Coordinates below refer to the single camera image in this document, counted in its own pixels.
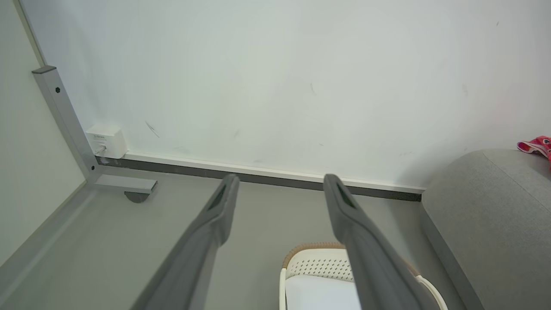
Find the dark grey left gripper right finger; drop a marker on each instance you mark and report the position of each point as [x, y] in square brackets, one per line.
[374, 262]

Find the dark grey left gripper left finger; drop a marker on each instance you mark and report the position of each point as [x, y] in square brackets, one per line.
[196, 254]

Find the red garment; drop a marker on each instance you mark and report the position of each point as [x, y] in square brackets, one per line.
[537, 145]

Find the white perforated laundry basket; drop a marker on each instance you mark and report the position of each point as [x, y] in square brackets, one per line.
[318, 262]

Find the dark grey and white baseboard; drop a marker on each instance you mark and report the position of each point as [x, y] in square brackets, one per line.
[275, 174]

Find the grey fabric sofa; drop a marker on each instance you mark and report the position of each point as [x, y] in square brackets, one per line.
[495, 215]

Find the grey metal table leg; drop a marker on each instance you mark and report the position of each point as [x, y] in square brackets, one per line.
[64, 116]

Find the grey frame foot caster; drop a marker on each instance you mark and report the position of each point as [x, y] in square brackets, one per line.
[137, 197]

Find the white wall socket box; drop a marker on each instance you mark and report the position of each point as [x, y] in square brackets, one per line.
[109, 140]

